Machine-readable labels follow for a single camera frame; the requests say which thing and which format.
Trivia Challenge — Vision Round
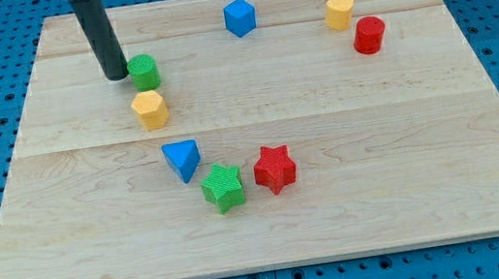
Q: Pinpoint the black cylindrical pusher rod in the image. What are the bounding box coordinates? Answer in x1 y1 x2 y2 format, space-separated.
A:
68 0 128 81

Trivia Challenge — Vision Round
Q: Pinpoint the blue cube block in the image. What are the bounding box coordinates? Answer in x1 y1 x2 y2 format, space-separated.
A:
223 0 257 38

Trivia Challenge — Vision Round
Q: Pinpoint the green star block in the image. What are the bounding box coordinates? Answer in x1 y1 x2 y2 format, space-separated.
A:
201 163 246 215

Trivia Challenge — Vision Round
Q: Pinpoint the yellow hexagon block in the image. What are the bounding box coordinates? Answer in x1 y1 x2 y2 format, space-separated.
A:
130 90 169 131

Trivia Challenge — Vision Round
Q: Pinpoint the green cylinder block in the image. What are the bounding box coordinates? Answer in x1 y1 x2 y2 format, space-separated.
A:
127 53 161 92

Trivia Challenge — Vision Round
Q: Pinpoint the blue triangle block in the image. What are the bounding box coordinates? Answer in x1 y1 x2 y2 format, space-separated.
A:
161 139 201 184

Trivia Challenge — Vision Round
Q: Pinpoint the light wooden board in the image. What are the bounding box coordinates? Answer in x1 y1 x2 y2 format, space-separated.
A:
0 0 499 279

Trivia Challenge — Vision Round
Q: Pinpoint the red cylinder block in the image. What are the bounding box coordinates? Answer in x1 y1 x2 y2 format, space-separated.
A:
354 15 386 55

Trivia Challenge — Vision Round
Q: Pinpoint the red star block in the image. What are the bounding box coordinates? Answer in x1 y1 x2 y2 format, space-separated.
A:
253 145 297 196

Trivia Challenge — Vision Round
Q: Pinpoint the yellow heart block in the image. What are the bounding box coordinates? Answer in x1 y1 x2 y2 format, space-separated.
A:
325 0 355 31

